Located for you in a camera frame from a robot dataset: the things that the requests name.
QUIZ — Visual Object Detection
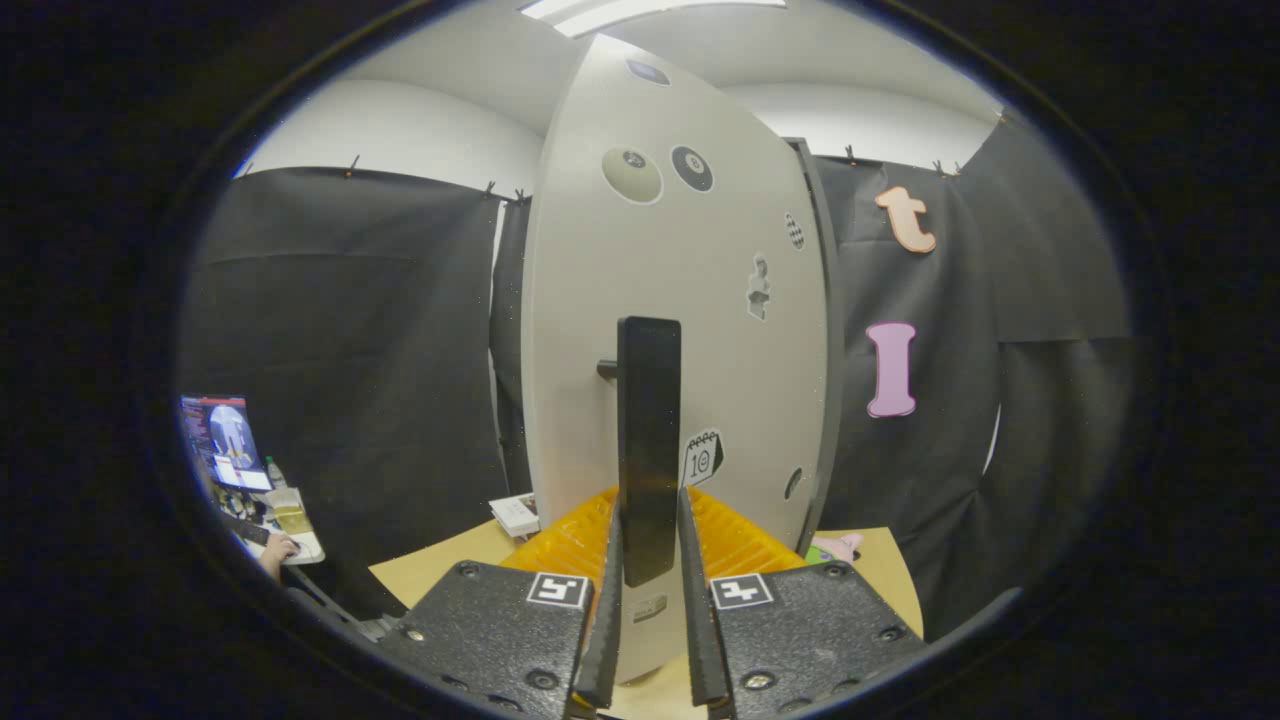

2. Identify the black backdrop cloth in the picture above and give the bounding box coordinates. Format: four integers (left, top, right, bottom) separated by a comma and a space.
180, 105, 1136, 641

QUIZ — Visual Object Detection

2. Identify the white side desk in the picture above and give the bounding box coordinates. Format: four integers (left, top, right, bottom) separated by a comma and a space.
228, 488, 327, 567

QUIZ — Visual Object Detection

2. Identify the small white box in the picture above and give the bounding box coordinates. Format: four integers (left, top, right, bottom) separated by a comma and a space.
488, 492, 542, 542

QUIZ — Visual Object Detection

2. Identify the black door handle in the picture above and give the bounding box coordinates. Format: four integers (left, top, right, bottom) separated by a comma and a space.
597, 316, 683, 589

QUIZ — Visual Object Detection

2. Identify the grey shoe cabinet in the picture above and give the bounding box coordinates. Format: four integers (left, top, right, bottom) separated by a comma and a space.
783, 135, 849, 556

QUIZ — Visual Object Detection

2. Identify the large ceiling light panel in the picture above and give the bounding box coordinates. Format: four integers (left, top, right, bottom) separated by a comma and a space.
520, 0, 786, 39

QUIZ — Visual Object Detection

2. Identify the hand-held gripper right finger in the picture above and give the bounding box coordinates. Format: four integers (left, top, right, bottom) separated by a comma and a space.
678, 487, 926, 720

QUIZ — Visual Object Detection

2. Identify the laptop screen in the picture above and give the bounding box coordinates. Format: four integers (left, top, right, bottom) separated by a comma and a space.
180, 395, 273, 493

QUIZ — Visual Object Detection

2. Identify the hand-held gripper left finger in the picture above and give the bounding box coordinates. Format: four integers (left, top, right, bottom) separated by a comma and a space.
375, 487, 627, 720

